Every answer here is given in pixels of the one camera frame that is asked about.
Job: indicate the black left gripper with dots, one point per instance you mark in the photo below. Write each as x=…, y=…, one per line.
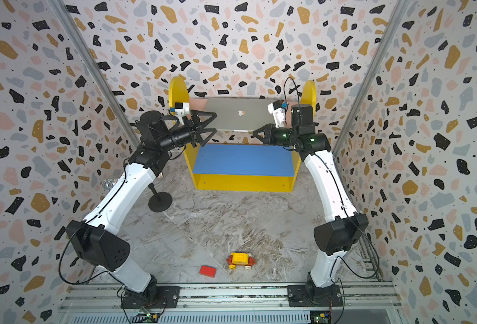
x=192, y=132

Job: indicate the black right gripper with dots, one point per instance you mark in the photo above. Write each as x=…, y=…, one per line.
x=271, y=135

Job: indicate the silver laptop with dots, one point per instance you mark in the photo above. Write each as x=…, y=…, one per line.
x=238, y=115

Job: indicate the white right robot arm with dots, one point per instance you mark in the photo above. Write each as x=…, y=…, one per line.
x=343, y=225

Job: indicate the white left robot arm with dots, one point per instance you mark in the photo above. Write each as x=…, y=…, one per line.
x=95, y=239

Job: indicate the yellow shelf unit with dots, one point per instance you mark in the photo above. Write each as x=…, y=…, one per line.
x=240, y=167

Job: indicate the black microphone stand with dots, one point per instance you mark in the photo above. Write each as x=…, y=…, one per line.
x=160, y=201

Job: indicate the glitter microphone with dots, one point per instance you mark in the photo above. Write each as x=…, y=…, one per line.
x=108, y=184

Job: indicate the yellow red toy car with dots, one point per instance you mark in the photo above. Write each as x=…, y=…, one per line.
x=240, y=259

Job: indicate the red toy block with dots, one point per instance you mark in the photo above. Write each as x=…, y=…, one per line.
x=207, y=271

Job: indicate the right green circuit board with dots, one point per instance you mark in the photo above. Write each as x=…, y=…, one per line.
x=320, y=317

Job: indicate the green circuit board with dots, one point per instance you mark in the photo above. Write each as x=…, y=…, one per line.
x=148, y=317
x=320, y=317

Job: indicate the left green circuit board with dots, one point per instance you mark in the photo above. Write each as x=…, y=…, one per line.
x=148, y=317

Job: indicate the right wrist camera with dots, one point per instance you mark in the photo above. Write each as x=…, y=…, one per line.
x=278, y=110

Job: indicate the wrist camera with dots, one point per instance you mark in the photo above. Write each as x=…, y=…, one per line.
x=278, y=110
x=180, y=109

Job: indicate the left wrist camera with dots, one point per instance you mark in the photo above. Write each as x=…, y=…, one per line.
x=180, y=109

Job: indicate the left aluminium corner post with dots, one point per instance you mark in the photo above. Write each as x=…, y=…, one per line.
x=60, y=11

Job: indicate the aluminium corner post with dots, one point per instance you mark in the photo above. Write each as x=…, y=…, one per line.
x=60, y=11
x=386, y=39

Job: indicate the right aluminium corner post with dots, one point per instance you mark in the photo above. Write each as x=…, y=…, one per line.
x=386, y=39

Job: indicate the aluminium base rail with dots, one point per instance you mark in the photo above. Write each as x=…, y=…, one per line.
x=364, y=302

